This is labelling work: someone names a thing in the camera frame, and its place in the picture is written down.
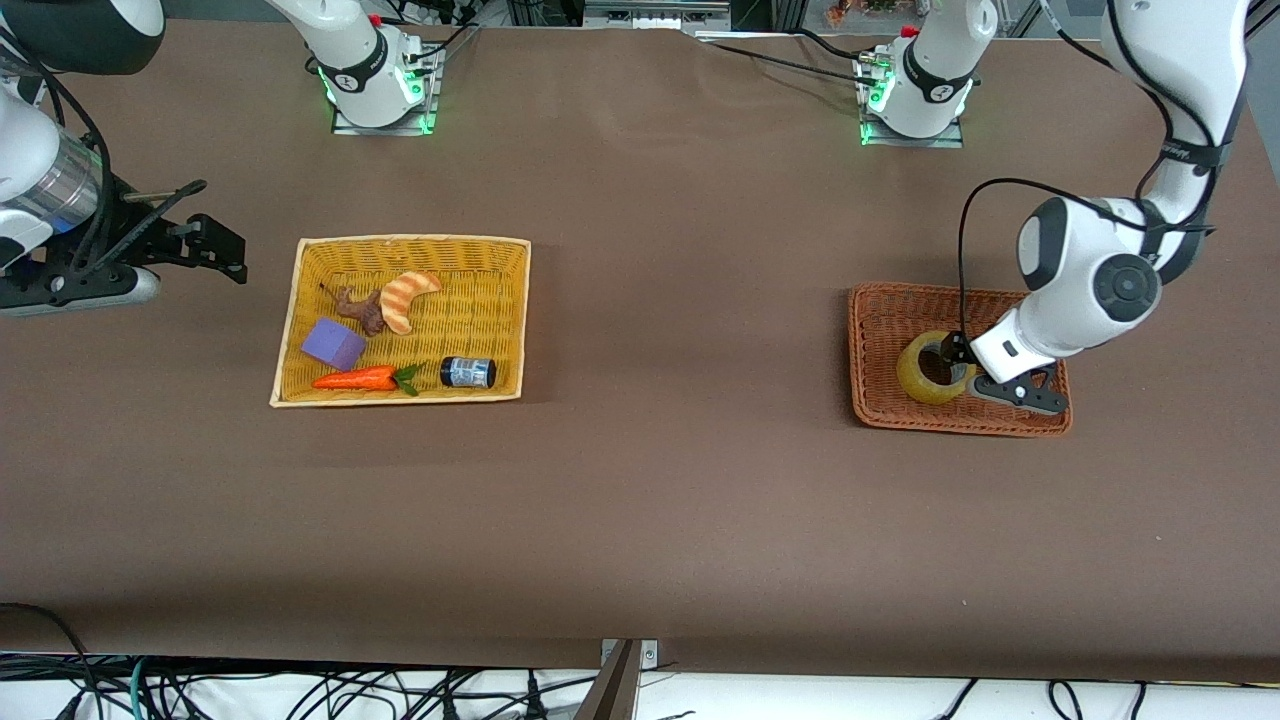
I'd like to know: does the clear packing tape roll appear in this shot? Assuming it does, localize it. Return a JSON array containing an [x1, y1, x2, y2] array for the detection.
[[896, 329, 979, 407]]

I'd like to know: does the brown woven basket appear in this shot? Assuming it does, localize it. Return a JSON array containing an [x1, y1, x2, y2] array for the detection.
[[848, 282, 1074, 438]]

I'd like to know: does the purple foam cube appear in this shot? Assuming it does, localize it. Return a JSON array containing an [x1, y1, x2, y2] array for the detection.
[[301, 318, 368, 372]]

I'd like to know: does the brown toy lion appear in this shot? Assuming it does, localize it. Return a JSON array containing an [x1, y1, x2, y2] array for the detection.
[[320, 283, 389, 338]]

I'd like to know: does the orange toy carrot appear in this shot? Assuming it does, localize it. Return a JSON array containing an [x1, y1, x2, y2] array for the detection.
[[312, 362, 423, 398]]

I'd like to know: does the striped toy croissant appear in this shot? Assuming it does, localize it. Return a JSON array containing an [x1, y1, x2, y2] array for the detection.
[[380, 270, 444, 336]]

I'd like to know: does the yellow woven basket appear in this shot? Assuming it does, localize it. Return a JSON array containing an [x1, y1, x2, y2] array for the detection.
[[269, 235, 532, 408]]

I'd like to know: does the blue jar with black lid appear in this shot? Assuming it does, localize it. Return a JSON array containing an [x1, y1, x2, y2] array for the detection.
[[440, 356, 498, 389]]

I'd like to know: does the white power strip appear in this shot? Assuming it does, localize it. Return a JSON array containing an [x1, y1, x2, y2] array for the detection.
[[395, 0, 483, 28]]

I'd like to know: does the brown table cover cloth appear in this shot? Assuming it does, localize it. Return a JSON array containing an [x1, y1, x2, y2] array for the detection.
[[0, 15, 1280, 683]]

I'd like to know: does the grey metal leg beam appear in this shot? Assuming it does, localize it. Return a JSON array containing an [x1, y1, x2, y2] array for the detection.
[[573, 640, 641, 720]]

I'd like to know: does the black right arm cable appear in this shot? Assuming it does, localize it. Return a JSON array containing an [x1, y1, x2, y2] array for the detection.
[[0, 30, 113, 273]]

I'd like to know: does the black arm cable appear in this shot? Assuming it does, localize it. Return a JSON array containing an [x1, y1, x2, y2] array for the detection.
[[0, 30, 113, 273], [957, 0, 1216, 343]]

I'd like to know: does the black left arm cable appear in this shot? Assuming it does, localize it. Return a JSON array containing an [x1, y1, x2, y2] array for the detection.
[[957, 0, 1216, 343]]

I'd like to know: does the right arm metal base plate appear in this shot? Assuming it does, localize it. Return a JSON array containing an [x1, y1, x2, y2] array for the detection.
[[330, 98, 439, 137]]

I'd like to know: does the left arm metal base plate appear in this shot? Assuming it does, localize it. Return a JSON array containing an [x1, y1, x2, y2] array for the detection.
[[860, 115, 967, 149]]

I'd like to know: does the black cable on table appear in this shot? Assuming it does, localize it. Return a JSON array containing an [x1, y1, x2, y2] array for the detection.
[[695, 38, 869, 85], [795, 27, 873, 63]]

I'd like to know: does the metal table edge bracket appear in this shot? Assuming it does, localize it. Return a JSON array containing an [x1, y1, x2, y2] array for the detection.
[[600, 638, 659, 671]]

